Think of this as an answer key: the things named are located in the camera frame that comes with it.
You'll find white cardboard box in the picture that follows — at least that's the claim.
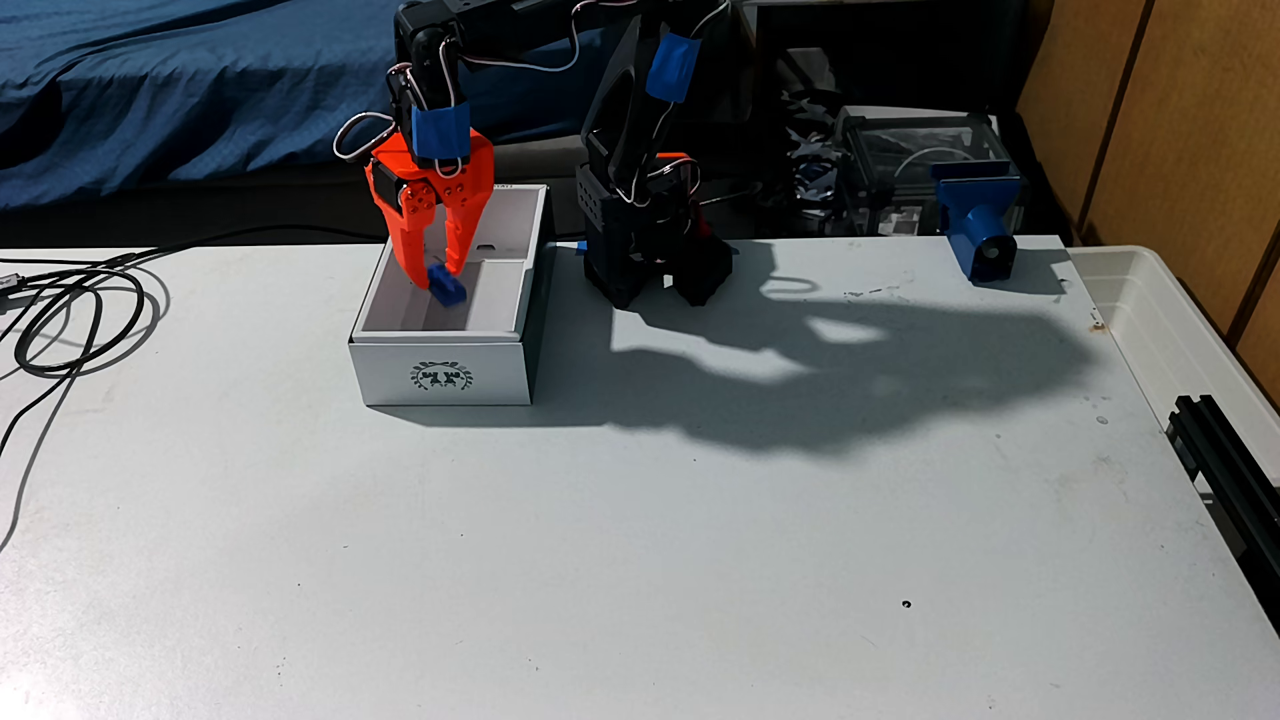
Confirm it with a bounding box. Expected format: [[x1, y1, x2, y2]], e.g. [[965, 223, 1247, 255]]
[[349, 184, 552, 407]]

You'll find blue bed sheet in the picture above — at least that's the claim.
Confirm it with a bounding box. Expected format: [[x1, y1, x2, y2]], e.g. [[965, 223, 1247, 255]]
[[0, 0, 613, 211]]

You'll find white plastic bin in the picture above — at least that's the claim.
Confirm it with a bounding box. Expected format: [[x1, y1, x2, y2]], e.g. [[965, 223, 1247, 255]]
[[1065, 245, 1280, 471]]

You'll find wooden cabinet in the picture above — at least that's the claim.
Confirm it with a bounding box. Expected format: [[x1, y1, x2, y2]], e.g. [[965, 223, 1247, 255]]
[[1015, 0, 1280, 411]]

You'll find black coiled cable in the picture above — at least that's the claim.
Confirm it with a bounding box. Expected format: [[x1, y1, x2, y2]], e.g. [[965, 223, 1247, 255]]
[[0, 226, 386, 379]]

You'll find clear black-framed enclosure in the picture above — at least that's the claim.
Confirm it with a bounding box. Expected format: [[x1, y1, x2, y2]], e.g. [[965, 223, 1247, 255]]
[[835, 107, 1011, 238]]

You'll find blue printed clamp mount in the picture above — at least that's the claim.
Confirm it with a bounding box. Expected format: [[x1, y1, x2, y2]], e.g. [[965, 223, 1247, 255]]
[[932, 163, 1023, 284]]

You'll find black aluminium rail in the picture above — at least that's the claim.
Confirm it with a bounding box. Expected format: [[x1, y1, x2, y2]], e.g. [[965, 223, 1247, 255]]
[[1163, 394, 1280, 633]]

